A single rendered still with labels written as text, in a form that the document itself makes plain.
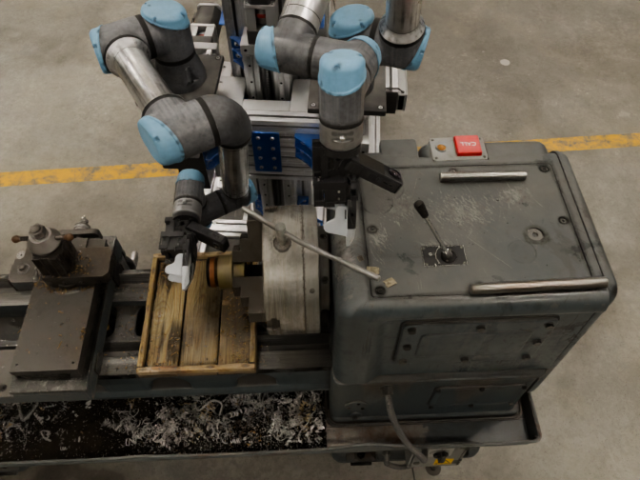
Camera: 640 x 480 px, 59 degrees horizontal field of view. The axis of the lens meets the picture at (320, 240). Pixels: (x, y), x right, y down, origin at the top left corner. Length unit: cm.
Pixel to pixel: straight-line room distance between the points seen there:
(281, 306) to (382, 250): 25
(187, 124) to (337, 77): 46
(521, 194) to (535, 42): 276
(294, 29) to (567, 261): 73
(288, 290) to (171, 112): 46
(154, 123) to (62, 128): 230
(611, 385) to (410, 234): 161
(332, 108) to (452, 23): 321
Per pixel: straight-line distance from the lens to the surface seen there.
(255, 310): 132
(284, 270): 125
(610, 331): 282
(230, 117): 131
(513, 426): 190
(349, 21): 157
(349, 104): 94
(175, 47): 167
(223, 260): 139
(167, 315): 162
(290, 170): 191
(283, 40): 106
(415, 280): 120
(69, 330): 158
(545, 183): 144
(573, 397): 262
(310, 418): 178
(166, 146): 128
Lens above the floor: 227
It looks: 55 degrees down
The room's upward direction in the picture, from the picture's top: straight up
